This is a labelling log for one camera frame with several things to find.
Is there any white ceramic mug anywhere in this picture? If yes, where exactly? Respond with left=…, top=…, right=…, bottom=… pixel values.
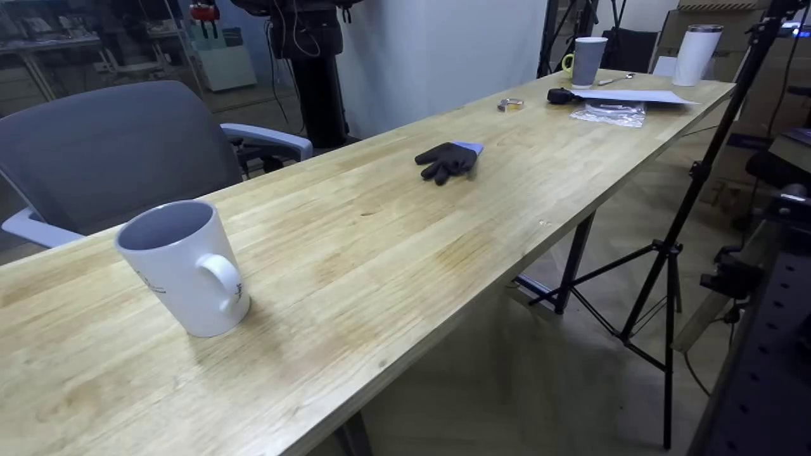
left=116, top=201, right=252, bottom=338

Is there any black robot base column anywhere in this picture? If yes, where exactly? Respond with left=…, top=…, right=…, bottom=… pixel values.
left=231, top=0, right=359, bottom=149

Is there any grey paper cup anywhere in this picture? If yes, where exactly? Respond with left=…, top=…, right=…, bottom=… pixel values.
left=572, top=36, right=605, bottom=87

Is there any white tumbler cup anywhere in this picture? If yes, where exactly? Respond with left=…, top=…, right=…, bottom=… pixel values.
left=672, top=25, right=723, bottom=87

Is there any black work glove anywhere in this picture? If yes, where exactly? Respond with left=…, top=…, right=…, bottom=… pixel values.
left=415, top=141, right=485, bottom=184

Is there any black table leg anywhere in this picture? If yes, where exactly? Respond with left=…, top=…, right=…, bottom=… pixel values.
left=554, top=213, right=596, bottom=315

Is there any small black round object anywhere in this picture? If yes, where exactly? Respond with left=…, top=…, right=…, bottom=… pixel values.
left=548, top=89, right=584, bottom=106

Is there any clear plastic bag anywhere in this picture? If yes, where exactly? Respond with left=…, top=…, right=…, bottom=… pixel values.
left=572, top=105, right=646, bottom=127

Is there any white paper sheet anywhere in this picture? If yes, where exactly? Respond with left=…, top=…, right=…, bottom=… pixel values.
left=572, top=89, right=691, bottom=106

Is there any grey office chair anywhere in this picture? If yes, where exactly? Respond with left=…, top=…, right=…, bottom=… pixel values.
left=0, top=80, right=315, bottom=248

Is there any black perforated equipment rack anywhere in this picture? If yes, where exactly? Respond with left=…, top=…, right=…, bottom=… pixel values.
left=686, top=197, right=811, bottom=456

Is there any black camera tripod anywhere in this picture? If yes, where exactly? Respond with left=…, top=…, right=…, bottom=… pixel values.
left=515, top=0, right=808, bottom=449

